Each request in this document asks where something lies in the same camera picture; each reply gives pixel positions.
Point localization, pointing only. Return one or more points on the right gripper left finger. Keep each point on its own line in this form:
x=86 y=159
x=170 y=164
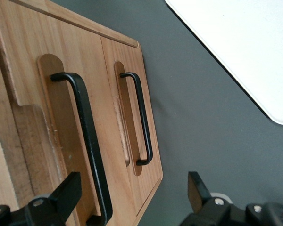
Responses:
x=66 y=195

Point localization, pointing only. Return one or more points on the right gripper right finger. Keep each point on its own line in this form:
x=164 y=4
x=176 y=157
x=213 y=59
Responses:
x=200 y=202

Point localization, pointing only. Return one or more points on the wooden drawer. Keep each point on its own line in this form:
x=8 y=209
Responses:
x=26 y=47
x=129 y=54

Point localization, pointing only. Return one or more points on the wooden two-drawer cabinet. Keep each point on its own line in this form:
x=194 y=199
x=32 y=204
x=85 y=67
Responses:
x=0 y=176

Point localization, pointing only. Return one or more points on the beige rectangular tray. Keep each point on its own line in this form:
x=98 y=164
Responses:
x=250 y=47

